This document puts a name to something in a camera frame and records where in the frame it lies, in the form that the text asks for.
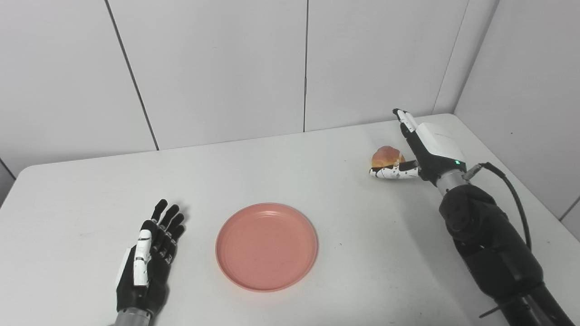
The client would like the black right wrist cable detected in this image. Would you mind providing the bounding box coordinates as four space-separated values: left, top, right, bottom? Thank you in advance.
463 162 532 250

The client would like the pink round plate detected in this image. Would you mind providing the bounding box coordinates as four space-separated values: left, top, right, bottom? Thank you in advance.
215 202 319 292

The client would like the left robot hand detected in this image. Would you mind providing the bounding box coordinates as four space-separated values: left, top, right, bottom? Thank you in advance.
116 199 186 316

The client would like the cream puff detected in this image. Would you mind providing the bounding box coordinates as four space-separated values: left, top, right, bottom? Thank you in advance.
372 145 406 168

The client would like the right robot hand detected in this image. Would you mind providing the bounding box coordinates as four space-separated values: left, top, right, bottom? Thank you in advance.
369 108 467 187

